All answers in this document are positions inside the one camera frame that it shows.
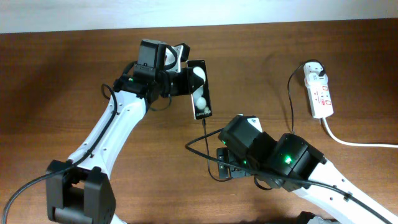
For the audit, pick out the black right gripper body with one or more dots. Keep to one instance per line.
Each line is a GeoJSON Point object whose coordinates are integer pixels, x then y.
{"type": "Point", "coordinates": [239, 165]}

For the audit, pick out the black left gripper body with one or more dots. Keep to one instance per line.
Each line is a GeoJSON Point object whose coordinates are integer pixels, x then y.
{"type": "Point", "coordinates": [173, 82]}

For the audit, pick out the black Samsung smartphone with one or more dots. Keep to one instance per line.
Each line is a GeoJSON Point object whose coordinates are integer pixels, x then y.
{"type": "Point", "coordinates": [201, 102]}

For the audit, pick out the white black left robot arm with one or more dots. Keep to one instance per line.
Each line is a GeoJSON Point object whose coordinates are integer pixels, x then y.
{"type": "Point", "coordinates": [79, 190]}

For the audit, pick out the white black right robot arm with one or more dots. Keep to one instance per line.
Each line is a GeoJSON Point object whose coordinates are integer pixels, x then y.
{"type": "Point", "coordinates": [295, 165]}

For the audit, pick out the white USB charger plug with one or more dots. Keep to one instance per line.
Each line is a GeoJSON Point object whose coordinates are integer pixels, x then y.
{"type": "Point", "coordinates": [313, 79]}

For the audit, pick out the white power strip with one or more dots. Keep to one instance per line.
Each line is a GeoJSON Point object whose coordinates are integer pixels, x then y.
{"type": "Point", "coordinates": [319, 97]}

